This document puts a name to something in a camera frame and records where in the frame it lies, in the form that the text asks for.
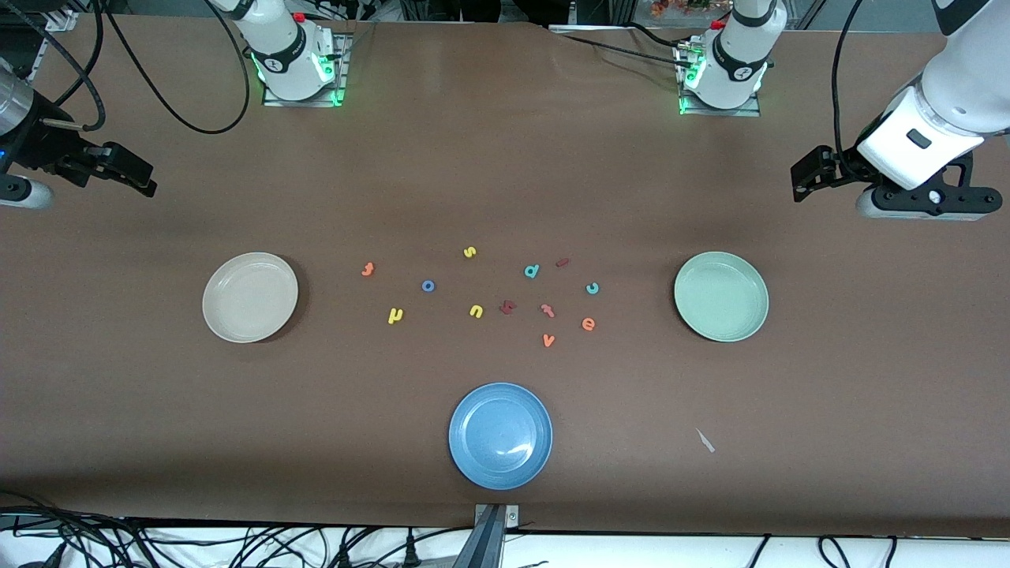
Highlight pale green plate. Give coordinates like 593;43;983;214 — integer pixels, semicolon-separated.
673;251;770;343

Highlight beige brown plate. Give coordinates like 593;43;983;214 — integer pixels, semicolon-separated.
202;252;300;344

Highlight orange artificial flowers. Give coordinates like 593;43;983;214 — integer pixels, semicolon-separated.
651;0;735;18

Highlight blue plate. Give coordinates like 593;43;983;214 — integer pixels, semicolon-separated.
448;383;553;491

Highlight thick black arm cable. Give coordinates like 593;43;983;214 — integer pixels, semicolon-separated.
0;0;107;133

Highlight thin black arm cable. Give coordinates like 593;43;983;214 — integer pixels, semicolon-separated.
49;0;104;110
101;0;252;135

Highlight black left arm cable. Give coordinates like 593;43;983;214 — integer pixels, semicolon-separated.
831;0;866;179

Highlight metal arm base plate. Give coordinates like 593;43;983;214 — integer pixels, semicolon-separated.
262;33;350;107
677;39;762;118

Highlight black cable on table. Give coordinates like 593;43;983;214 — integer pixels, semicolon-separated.
623;22;699;50
562;33;689;67

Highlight metal camera stand bracket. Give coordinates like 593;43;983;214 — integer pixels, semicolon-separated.
454;503;522;568

